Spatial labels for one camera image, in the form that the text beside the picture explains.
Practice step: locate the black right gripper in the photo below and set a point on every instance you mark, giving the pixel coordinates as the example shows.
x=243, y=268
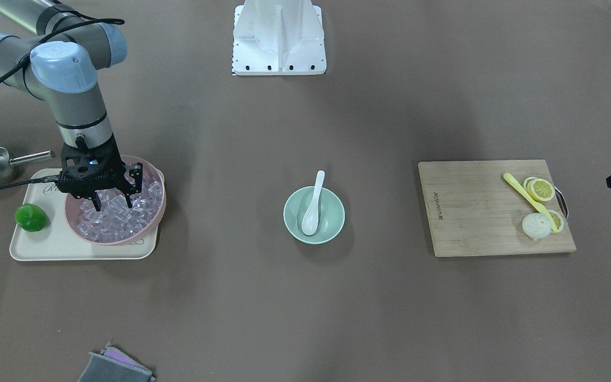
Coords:
x=135, y=175

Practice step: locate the white ceramic spoon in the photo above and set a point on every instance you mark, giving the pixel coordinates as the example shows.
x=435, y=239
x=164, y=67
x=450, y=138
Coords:
x=310, y=221

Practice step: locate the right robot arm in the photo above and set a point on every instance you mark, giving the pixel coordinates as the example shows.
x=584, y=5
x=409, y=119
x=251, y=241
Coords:
x=59, y=65

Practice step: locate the pink bowl of ice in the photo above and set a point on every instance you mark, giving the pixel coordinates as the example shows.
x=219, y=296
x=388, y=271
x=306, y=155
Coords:
x=116, y=223

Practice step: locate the light green ceramic bowl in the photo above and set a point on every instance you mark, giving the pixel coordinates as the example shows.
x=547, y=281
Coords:
x=332, y=215

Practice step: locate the green lime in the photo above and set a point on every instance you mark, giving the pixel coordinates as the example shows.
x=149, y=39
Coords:
x=30, y=217

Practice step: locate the grey folded cloth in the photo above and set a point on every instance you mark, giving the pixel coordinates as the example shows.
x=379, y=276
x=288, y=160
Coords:
x=112, y=364

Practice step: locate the bamboo cutting board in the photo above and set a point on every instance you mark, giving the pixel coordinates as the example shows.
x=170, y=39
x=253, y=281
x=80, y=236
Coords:
x=472, y=211

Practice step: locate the lemon slice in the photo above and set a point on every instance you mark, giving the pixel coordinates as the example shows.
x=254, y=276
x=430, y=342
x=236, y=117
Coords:
x=558, y=220
x=540, y=190

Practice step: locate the yellow plastic knife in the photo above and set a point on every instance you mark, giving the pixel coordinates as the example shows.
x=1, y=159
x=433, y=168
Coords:
x=538, y=206

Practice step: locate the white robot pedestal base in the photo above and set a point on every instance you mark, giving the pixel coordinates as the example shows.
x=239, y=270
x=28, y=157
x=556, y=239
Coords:
x=272, y=38

